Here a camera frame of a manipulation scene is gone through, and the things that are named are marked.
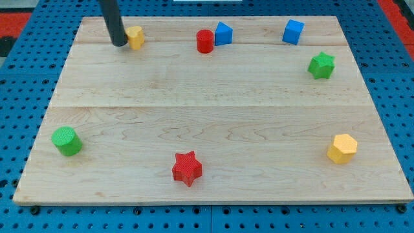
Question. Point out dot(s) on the blue triangle block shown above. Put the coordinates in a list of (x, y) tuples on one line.
[(223, 34)]

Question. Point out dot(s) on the light wooden board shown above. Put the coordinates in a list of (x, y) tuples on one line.
[(257, 120)]

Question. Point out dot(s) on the red star block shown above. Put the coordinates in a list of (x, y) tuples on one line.
[(186, 168)]

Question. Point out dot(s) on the red cylinder block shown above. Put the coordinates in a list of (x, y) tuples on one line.
[(205, 41)]

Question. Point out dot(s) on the yellow heart block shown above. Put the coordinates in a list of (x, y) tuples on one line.
[(135, 36)]

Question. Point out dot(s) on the blue cube block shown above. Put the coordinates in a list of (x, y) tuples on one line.
[(292, 32)]

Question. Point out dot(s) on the green star block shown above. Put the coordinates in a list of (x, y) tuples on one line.
[(321, 66)]

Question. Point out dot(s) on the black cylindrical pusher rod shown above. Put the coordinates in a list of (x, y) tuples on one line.
[(113, 20)]

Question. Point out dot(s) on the green cylinder block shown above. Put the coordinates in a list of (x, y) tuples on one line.
[(66, 141)]

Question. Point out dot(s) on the yellow hexagon block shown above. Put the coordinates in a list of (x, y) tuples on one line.
[(342, 149)]

